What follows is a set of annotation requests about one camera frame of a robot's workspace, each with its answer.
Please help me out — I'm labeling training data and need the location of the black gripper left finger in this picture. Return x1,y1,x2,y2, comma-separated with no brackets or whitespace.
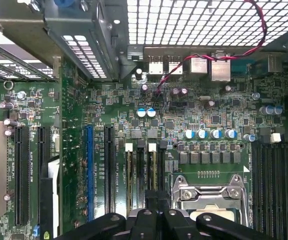
68,189,160,240

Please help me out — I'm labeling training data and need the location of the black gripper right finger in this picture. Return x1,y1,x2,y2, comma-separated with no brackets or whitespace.
158,190,281,240

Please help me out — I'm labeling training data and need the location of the silver CPU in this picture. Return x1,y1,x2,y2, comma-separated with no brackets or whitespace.
190,209,236,226

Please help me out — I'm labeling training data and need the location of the metal CPU socket cover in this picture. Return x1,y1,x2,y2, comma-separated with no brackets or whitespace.
173,174,247,222

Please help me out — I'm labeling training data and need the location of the black expansion slot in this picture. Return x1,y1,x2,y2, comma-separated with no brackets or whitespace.
104,124,117,215
36,126,52,161
14,125,31,227

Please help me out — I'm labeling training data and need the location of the blue expansion slot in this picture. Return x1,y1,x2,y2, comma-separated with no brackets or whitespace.
84,124,95,223

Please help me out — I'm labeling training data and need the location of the green motherboard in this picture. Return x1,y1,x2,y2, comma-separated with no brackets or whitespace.
0,57,288,240

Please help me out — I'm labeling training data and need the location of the silver metal port block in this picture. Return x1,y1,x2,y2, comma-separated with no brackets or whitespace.
189,56,209,75
148,55,165,76
210,51,232,83
167,55,184,75

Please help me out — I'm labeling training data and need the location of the black PC case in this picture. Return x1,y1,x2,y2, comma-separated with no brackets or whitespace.
0,0,288,86

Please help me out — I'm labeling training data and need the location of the metal wire locking lever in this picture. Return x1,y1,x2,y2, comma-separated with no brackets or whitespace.
170,174,185,213
230,173,250,226

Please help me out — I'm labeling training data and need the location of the red black twisted wire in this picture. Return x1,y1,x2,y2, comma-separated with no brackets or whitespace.
155,0,269,98

